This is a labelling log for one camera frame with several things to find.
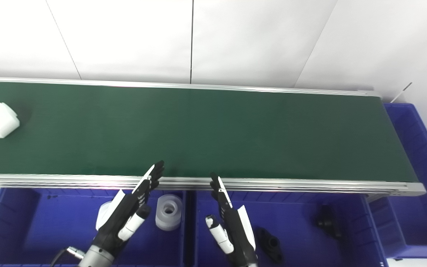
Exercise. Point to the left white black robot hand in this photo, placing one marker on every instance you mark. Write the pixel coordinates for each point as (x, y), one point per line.
(122, 217)

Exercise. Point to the blue bin with black parts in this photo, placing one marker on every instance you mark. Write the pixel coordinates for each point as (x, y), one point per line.
(298, 241)

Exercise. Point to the blue bin with white parts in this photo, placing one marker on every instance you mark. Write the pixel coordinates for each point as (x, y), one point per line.
(50, 230)

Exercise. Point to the green conveyor belt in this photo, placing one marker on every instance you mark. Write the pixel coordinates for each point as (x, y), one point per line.
(272, 183)
(217, 129)

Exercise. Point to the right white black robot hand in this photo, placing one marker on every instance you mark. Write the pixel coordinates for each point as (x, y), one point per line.
(235, 230)

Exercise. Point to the empty blue bin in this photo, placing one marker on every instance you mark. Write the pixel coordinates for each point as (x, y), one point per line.
(417, 207)

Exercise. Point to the black plastic part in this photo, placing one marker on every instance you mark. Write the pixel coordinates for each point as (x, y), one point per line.
(270, 245)
(327, 221)

